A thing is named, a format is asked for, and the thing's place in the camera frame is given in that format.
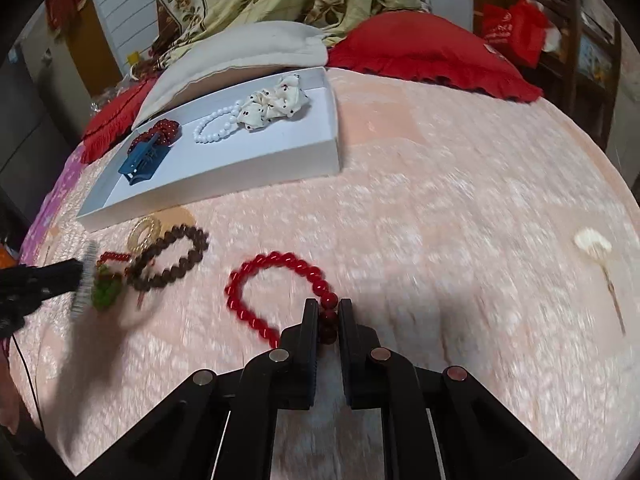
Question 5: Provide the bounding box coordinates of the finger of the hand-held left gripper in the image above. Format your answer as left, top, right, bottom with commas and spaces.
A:
17, 259, 87, 297

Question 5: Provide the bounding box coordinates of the blue plastic block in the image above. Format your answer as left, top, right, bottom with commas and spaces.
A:
118, 134, 170, 186

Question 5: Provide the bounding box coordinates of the clear yellow coil hair tie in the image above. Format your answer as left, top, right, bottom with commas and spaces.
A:
127, 215, 166, 256

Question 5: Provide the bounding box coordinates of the brown bead bracelet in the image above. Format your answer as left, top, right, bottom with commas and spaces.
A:
125, 225, 210, 291

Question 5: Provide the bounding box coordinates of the red ruffled pillow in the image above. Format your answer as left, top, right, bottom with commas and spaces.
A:
326, 11, 544, 104

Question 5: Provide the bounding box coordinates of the cream carved bead bundle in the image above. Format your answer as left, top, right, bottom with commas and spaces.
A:
236, 74, 311, 134

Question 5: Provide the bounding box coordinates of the red fringed pillow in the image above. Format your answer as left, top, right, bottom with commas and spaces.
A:
80, 77, 161, 163

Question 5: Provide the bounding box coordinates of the brown wooden door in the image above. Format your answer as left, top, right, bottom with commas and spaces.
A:
67, 5, 123, 98

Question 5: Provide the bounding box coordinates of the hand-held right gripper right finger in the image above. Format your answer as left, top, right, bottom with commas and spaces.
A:
339, 298, 581, 480

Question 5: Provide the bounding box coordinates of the purple flowered sheet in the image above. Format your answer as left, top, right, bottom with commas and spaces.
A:
20, 152, 83, 261

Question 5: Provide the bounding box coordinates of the white pillow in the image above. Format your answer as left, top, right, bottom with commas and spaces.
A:
132, 21, 329, 128

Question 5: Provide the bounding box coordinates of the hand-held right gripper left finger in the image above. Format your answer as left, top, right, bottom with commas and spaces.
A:
65, 298, 321, 480

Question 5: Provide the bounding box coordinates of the red shopping bag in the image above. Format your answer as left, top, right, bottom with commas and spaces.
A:
481, 0, 550, 68

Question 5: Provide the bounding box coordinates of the dark red bead bracelet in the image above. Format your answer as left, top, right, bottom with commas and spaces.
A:
131, 118, 182, 156

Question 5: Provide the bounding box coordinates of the pink plush blanket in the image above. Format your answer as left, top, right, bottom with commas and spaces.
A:
20, 67, 640, 480

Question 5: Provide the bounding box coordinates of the white bead bracelet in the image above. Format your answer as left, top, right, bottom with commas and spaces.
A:
193, 101, 246, 146

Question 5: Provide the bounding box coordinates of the green bead bracelet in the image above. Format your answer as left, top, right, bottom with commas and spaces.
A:
91, 264, 124, 314

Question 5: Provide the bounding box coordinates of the grey coil hair tie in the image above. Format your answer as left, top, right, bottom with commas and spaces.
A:
70, 240, 101, 322

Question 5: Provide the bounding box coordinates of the red fringed hanging cloth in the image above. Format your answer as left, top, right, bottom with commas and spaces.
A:
45, 0, 88, 36

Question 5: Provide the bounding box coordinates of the clear plastic bag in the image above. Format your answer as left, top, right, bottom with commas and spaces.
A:
90, 82, 126, 111

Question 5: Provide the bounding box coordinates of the white shallow box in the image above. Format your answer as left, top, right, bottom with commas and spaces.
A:
76, 66, 344, 232

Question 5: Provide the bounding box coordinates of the black cable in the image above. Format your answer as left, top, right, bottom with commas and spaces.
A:
10, 332, 46, 431

